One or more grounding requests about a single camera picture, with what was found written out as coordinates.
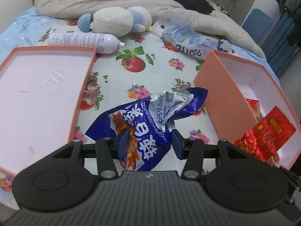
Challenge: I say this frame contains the white spray bottle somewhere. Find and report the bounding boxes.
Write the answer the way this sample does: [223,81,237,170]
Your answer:
[49,33,125,54]

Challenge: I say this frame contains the light blue plastic bag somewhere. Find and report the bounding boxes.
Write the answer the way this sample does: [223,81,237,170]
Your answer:
[150,14,234,61]

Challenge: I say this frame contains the pink box lid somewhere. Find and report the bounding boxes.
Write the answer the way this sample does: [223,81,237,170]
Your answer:
[1,45,95,175]

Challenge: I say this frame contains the pink cardboard box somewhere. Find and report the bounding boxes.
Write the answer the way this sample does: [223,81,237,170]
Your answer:
[193,50,300,169]

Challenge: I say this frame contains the white blue plush toy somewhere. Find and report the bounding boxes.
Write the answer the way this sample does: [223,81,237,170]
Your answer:
[77,6,153,38]

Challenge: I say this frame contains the grey quilt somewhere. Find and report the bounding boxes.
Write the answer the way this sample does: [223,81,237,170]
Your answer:
[33,0,268,61]

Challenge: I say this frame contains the shiny red foil snack packet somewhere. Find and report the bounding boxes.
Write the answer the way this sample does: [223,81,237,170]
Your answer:
[234,106,296,162]

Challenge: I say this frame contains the blue white snack bag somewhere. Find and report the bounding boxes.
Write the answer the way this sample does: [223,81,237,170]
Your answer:
[85,87,208,171]

